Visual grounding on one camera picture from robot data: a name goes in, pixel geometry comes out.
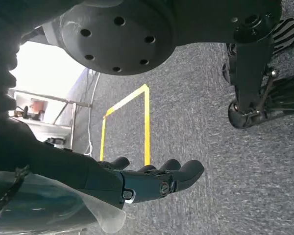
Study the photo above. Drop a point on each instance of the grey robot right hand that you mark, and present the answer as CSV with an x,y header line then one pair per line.
x,y
63,168

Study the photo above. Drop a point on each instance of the stainless steel workbench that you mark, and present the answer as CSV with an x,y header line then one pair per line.
x,y
51,131

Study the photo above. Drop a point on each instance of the yellow floor tape outline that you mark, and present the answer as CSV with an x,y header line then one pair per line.
x,y
147,129

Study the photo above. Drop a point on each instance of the black robot pelvis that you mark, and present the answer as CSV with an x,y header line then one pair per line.
x,y
113,42

